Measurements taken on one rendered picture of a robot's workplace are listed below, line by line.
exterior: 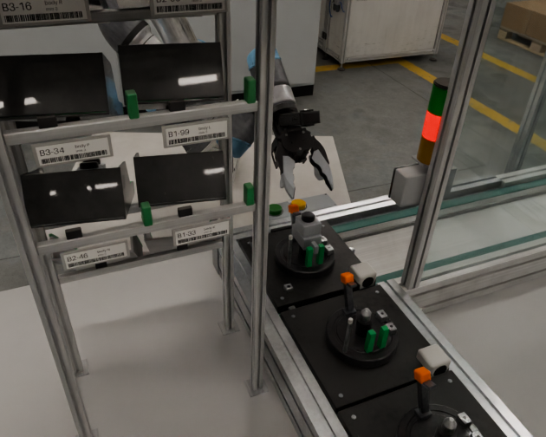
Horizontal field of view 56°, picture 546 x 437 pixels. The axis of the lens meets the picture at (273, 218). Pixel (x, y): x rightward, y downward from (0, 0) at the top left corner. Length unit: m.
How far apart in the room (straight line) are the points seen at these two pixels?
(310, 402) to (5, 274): 2.13
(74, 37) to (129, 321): 2.96
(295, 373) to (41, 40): 3.32
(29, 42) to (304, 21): 2.02
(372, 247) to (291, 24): 3.16
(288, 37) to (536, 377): 3.53
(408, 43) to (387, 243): 4.39
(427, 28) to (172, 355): 4.96
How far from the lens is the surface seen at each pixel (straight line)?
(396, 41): 5.54
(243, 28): 4.18
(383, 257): 1.32
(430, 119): 1.00
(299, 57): 4.44
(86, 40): 3.97
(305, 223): 1.11
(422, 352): 1.03
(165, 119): 0.66
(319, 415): 0.94
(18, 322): 1.30
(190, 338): 1.17
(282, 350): 1.02
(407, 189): 1.03
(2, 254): 2.99
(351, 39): 5.26
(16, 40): 3.97
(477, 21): 0.92
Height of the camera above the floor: 1.74
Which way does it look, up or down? 36 degrees down
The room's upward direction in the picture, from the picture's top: 3 degrees clockwise
